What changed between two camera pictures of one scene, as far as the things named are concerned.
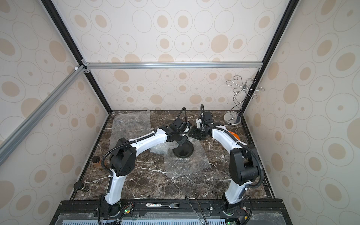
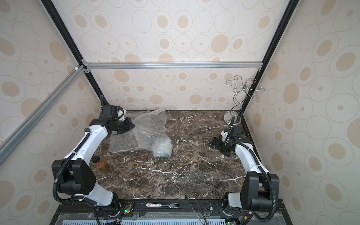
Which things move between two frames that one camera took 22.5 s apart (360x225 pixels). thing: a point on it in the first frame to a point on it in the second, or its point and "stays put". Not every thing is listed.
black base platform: x=170 y=212 stays put
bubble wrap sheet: x=175 y=165 to x=150 y=126
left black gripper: x=185 y=138 to x=130 y=125
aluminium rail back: x=174 y=65 stays put
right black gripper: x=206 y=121 to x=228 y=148
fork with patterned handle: x=172 y=206 stays put
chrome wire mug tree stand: x=234 y=117 stays put
